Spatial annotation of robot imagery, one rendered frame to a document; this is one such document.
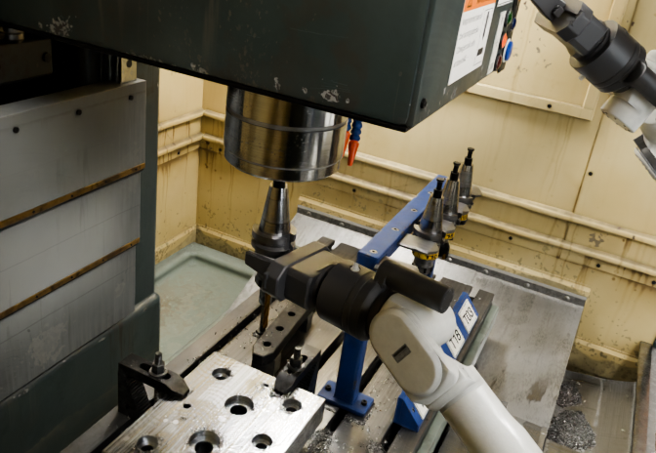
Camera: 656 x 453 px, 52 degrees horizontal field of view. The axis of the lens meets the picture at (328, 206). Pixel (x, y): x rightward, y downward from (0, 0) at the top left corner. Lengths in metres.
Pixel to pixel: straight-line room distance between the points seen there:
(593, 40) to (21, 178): 0.89
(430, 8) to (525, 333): 1.34
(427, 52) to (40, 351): 0.95
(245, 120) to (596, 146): 1.17
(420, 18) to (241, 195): 1.64
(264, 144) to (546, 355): 1.21
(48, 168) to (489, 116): 1.13
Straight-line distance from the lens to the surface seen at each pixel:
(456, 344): 1.52
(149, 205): 1.52
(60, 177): 1.22
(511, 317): 1.92
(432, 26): 0.68
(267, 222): 0.93
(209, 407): 1.17
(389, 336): 0.82
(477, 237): 1.97
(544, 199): 1.89
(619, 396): 2.02
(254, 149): 0.83
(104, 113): 1.27
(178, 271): 2.30
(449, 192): 1.37
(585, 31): 1.07
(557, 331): 1.92
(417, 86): 0.69
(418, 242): 1.26
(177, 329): 2.04
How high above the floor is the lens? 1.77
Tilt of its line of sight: 24 degrees down
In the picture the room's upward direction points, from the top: 8 degrees clockwise
